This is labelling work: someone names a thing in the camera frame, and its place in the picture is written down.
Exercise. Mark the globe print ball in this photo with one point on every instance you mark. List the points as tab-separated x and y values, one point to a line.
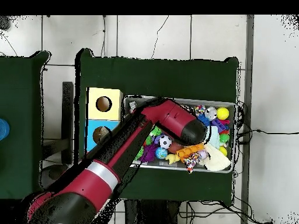
161	153

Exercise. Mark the light teal knitted cloth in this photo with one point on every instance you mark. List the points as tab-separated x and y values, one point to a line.
214	137

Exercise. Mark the cream knitted cloth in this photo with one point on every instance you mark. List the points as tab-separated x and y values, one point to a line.
216	159

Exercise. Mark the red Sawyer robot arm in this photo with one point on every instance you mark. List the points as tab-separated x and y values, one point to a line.
173	116

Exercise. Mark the wooden box with three holes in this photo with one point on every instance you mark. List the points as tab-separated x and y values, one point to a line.
93	100

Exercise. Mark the shallow clear mesh bin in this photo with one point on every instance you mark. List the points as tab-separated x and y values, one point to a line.
232	161

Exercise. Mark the green spiky ball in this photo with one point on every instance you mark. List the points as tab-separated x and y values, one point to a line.
155	131

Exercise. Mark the black and white soccer ball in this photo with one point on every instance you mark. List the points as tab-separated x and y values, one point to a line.
165	142

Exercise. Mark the silver toy robot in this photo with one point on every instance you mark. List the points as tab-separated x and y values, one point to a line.
132	105

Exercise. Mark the purple spiky ball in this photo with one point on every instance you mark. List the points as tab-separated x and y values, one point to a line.
149	153

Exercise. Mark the orange toy building block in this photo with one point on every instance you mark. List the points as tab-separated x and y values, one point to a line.
190	151

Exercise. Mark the dark green table cloth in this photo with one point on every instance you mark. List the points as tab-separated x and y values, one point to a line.
163	74
28	140

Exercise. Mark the blue spiky ball with eyes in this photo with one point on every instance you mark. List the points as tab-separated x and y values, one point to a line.
205	121

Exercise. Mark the plain yellow ball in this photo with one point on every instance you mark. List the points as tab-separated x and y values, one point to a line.
223	113

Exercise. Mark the yellow smiley face ball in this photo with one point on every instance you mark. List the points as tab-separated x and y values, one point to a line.
223	151

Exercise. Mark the blue round disc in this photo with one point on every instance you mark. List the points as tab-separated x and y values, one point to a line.
3	129

